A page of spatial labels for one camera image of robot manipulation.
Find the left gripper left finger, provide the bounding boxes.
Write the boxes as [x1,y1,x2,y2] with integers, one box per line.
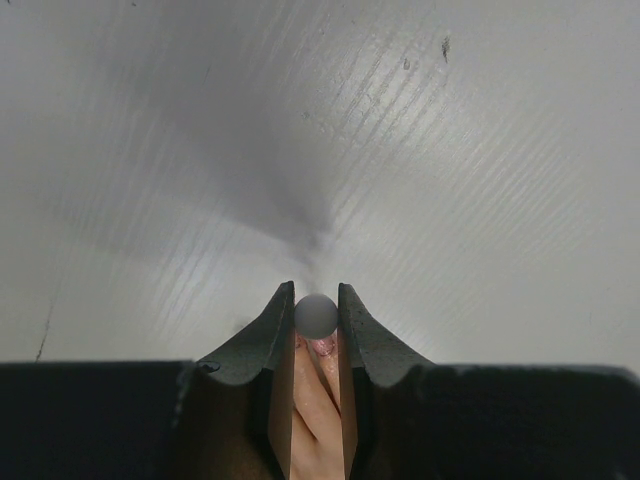
[1,282,294,479]

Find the mannequin hand with painted nails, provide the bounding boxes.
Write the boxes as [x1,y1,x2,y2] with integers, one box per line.
[290,334,345,479]

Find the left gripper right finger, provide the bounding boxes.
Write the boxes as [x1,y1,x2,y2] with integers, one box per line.
[338,284,639,479]

